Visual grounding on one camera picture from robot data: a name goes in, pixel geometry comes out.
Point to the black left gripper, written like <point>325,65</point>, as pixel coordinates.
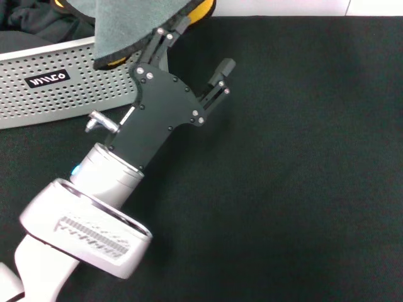
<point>154,119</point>

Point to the grey yellow black-trimmed towel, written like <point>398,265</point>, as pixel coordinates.
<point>126,25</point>
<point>75,12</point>

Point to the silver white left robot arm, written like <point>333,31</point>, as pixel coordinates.
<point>107,176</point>

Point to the grey perforated storage box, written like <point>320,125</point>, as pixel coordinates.
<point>63,100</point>

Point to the black tablecloth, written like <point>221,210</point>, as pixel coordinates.
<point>267,188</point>

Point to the black cloth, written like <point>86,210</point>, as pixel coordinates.
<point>31,19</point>

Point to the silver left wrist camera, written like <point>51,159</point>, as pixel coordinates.
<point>94,232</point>

